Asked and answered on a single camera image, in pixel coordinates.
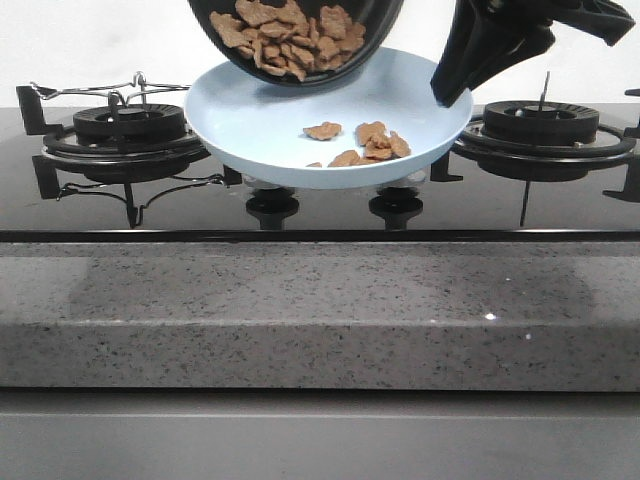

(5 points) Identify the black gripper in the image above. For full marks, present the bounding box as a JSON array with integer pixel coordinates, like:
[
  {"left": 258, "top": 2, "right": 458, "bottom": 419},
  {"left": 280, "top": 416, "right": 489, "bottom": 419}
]
[{"left": 430, "top": 0, "right": 636, "bottom": 107}]

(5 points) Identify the black frying pan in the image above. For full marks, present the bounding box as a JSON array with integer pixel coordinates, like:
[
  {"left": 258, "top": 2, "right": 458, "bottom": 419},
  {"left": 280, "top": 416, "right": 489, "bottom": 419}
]
[{"left": 187, "top": 0, "right": 406, "bottom": 87}]

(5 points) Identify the light blue plate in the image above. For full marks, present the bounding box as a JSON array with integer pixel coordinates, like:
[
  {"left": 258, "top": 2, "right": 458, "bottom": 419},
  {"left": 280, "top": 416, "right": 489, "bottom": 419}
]
[{"left": 184, "top": 48, "right": 473, "bottom": 189}]

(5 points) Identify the brown meat slices pile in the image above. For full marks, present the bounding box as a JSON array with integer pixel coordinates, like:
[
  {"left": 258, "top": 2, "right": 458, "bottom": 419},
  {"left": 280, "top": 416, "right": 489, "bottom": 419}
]
[{"left": 208, "top": 0, "right": 412, "bottom": 169}]

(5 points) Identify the black right burner head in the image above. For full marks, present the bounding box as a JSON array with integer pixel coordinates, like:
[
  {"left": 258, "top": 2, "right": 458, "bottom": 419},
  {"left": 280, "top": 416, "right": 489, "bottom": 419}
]
[{"left": 482, "top": 100, "right": 600, "bottom": 145}]

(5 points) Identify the black burner head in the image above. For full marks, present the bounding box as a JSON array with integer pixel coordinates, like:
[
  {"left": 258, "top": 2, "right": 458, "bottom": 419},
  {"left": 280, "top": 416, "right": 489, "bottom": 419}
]
[
  {"left": 482, "top": 100, "right": 600, "bottom": 145},
  {"left": 73, "top": 104, "right": 186, "bottom": 144}
]

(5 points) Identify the black right pan support grate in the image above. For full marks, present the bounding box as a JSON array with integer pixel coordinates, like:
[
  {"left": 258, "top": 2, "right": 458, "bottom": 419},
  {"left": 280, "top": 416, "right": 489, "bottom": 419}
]
[{"left": 453, "top": 93, "right": 637, "bottom": 164}]

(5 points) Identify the black pan support grate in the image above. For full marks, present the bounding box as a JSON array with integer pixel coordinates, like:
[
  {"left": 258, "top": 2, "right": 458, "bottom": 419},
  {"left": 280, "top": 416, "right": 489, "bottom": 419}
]
[
  {"left": 453, "top": 93, "right": 637, "bottom": 164},
  {"left": 16, "top": 83, "right": 208, "bottom": 169}
]

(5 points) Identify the silver right stove knob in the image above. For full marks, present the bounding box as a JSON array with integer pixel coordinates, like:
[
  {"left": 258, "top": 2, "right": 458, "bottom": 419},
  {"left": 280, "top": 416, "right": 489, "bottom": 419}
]
[{"left": 376, "top": 170, "right": 427, "bottom": 195}]

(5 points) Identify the silver stove knob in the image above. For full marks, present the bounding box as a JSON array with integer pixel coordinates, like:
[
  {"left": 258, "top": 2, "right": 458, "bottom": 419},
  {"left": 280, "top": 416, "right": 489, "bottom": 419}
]
[
  {"left": 376, "top": 170, "right": 427, "bottom": 195},
  {"left": 243, "top": 175, "right": 296, "bottom": 195}
]

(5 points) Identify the silver left stove knob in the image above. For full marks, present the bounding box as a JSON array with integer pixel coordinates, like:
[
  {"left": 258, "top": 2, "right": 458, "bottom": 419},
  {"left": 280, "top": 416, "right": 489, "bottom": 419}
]
[{"left": 243, "top": 175, "right": 296, "bottom": 195}]

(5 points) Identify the black left burner head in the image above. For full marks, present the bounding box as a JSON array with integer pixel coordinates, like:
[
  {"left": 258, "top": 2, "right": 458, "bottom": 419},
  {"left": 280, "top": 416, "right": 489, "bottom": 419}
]
[{"left": 73, "top": 104, "right": 186, "bottom": 144}]

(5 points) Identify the black glass gas hob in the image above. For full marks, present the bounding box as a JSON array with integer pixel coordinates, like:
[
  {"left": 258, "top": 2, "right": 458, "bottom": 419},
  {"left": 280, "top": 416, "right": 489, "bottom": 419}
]
[{"left": 1, "top": 108, "right": 639, "bottom": 243}]

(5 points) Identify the black left pan support grate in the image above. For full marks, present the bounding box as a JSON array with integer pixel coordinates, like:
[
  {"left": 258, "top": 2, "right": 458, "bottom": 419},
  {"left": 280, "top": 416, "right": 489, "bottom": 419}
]
[{"left": 16, "top": 83, "right": 208, "bottom": 169}]

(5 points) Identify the grey cabinet drawer front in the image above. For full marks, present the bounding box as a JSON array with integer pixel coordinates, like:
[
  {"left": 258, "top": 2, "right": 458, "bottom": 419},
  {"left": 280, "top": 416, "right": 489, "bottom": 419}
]
[{"left": 1, "top": 390, "right": 639, "bottom": 479}]

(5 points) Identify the wire pan support ring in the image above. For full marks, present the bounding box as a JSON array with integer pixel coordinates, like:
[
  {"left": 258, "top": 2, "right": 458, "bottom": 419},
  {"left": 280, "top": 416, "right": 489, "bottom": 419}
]
[{"left": 29, "top": 71, "right": 194, "bottom": 108}]

